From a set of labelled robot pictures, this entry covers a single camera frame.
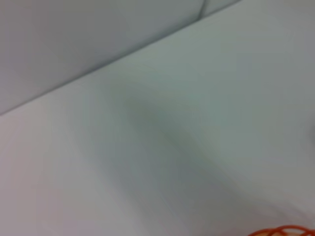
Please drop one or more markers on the orange woven plastic basket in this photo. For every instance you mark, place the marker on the orange woven plastic basket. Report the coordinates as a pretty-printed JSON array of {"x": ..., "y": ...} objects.
[{"x": 288, "y": 227}]

